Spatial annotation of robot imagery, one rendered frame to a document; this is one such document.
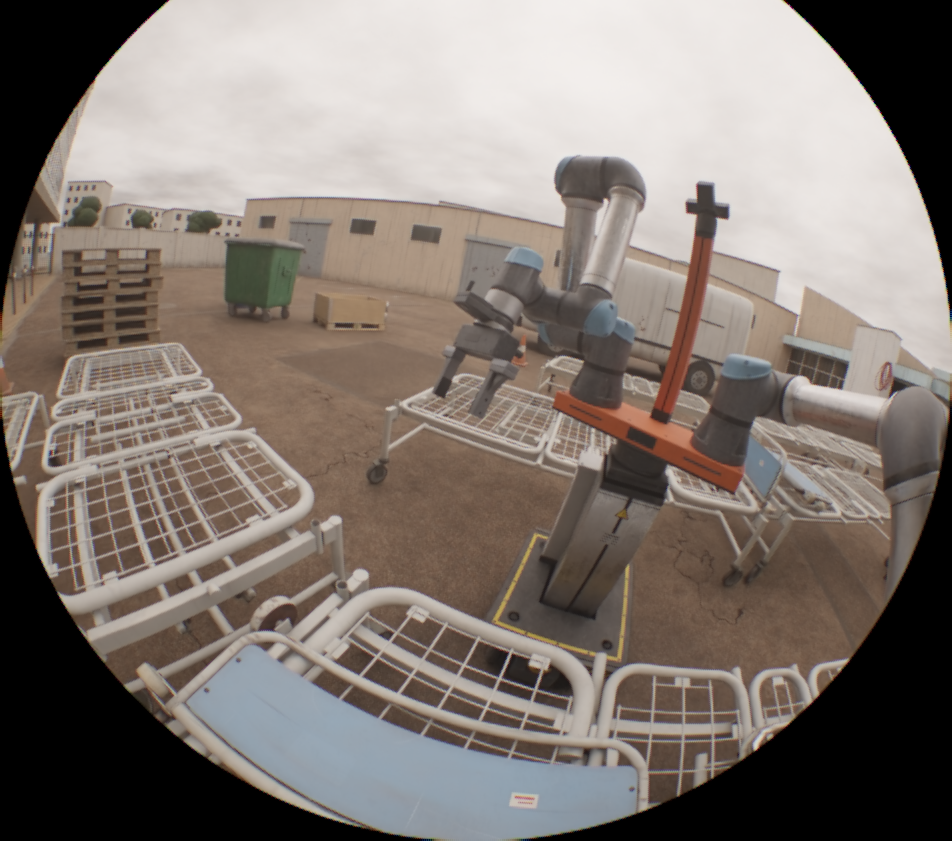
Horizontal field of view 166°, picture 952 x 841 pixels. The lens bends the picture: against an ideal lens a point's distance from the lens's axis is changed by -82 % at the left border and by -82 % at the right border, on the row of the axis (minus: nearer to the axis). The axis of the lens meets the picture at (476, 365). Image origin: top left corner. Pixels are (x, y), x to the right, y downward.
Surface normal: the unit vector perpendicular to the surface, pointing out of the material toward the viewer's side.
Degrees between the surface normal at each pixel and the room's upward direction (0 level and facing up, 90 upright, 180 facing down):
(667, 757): 0
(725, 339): 89
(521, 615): 0
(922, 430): 53
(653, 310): 89
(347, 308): 90
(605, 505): 90
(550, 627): 0
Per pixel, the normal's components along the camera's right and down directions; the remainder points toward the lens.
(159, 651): 0.19, -0.95
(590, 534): -0.40, 0.15
